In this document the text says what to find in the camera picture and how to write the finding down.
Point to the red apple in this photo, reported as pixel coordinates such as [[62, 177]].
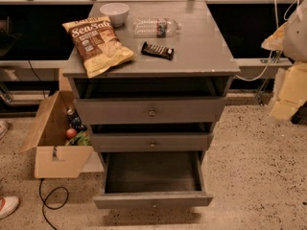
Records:
[[71, 133]]

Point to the white shoe left edge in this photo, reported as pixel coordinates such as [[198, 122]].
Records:
[[4, 127]]

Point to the sea salt chips bag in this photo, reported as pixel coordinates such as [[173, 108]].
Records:
[[97, 44]]

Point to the grey bottom drawer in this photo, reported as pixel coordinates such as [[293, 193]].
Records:
[[152, 179]]

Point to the open cardboard box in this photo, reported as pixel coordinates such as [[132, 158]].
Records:
[[47, 135]]

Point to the white bowl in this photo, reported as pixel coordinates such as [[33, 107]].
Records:
[[117, 13]]

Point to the clear plastic water bottle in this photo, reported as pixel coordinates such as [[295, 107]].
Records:
[[155, 27]]

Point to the metal railing frame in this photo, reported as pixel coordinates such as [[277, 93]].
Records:
[[268, 67]]

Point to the dark candy bar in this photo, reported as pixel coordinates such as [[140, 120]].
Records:
[[157, 51]]

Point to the dark soda can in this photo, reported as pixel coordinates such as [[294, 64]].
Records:
[[74, 119]]

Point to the white sneaker lower left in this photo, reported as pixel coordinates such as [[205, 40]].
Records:
[[8, 204]]

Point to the grey top drawer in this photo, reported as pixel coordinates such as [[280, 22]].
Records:
[[149, 111]]

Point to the green snack bag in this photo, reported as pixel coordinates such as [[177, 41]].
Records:
[[81, 139]]

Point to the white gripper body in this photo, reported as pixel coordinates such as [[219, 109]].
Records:
[[296, 37]]

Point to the grey drawer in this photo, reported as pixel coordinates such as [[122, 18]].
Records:
[[152, 179], [149, 111], [120, 142]]

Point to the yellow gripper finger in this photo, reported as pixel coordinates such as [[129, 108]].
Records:
[[275, 41], [289, 92]]

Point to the grey middle drawer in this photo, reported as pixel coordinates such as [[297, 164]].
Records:
[[120, 142]]

